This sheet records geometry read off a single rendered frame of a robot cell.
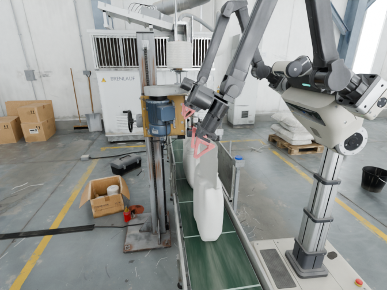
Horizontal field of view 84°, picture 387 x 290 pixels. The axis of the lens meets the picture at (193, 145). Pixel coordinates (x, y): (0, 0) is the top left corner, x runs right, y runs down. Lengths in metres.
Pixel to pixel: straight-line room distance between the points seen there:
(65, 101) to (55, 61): 0.90
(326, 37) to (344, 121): 0.42
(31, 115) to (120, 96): 1.99
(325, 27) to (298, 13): 5.88
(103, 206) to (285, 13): 5.82
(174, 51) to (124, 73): 3.01
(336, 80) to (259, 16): 0.32
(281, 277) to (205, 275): 0.52
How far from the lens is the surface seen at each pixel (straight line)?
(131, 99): 4.42
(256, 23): 0.74
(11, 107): 6.58
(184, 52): 1.42
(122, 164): 3.31
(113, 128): 4.60
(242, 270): 1.54
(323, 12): 0.83
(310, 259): 1.73
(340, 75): 0.85
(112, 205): 2.58
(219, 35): 1.32
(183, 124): 1.68
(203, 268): 1.53
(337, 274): 1.91
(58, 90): 6.14
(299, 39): 6.72
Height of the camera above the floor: 1.56
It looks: 21 degrees down
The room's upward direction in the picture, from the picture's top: straight up
